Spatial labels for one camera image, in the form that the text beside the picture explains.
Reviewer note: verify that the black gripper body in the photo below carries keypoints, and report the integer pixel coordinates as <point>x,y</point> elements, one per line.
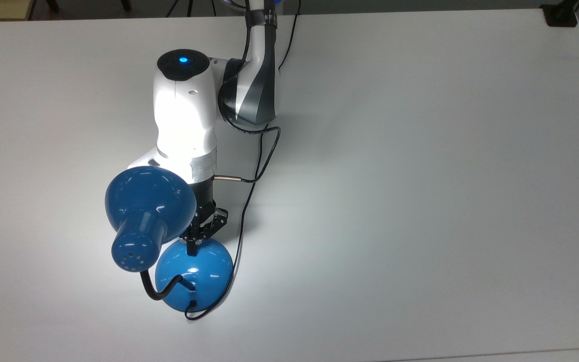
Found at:
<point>204,201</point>

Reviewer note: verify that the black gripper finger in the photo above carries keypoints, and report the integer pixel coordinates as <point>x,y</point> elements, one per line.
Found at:
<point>189,246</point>
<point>195,246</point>

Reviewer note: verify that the blue desk lamp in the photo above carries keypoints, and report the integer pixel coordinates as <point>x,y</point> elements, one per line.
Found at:
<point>143,196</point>

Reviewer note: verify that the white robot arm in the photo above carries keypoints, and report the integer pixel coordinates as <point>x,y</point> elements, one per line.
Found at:
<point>184,115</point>

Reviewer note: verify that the black tripod stand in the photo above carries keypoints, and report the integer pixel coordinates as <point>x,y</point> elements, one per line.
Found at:
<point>189,5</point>

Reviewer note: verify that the black chair leg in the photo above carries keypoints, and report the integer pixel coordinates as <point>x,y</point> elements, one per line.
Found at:
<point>53,5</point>

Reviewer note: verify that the black clamp block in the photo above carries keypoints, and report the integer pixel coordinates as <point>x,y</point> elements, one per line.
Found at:
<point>560,15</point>

